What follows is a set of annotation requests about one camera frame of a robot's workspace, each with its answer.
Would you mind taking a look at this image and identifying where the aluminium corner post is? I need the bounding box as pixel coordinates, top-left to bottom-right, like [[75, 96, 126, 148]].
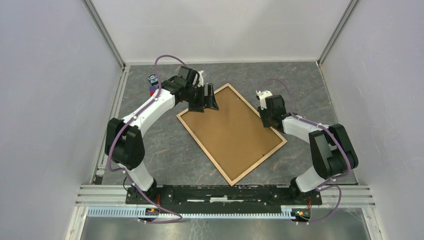
[[316, 0, 360, 68], [82, 0, 126, 69]]

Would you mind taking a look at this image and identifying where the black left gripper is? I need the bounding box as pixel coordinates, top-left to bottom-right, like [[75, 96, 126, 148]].
[[185, 83, 219, 114]]

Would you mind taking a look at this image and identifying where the brown backing board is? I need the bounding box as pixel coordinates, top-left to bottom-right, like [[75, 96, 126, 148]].
[[179, 86, 284, 182]]

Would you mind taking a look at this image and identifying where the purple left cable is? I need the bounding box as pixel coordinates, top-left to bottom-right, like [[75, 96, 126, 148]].
[[105, 54, 188, 225]]

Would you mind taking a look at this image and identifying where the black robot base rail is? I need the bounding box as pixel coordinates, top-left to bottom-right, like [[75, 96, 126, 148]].
[[125, 184, 323, 215]]

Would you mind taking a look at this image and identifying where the left aluminium side rail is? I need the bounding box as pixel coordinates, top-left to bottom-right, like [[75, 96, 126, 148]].
[[91, 65, 131, 185]]

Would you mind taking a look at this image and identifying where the purple and red block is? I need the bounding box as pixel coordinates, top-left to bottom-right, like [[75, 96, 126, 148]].
[[149, 86, 157, 96]]

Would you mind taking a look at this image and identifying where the wooden picture frame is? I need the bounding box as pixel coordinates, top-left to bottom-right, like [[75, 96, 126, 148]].
[[175, 82, 288, 187]]

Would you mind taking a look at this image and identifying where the right aluminium corner post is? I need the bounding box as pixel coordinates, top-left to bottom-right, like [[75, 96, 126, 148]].
[[316, 0, 360, 68]]

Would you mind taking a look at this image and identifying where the left aluminium corner post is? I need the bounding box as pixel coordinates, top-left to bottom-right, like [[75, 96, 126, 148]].
[[82, 0, 126, 69]]

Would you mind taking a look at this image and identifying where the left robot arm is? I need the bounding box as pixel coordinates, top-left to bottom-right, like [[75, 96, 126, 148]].
[[104, 66, 219, 204]]

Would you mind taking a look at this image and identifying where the white toothed cable duct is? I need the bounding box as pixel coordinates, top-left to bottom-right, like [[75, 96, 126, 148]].
[[87, 206, 309, 220]]

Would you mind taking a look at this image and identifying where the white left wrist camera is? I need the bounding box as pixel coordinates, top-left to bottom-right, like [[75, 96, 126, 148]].
[[196, 70, 204, 87]]

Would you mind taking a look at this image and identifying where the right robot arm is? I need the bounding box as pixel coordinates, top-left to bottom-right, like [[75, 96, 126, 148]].
[[256, 90, 359, 204]]

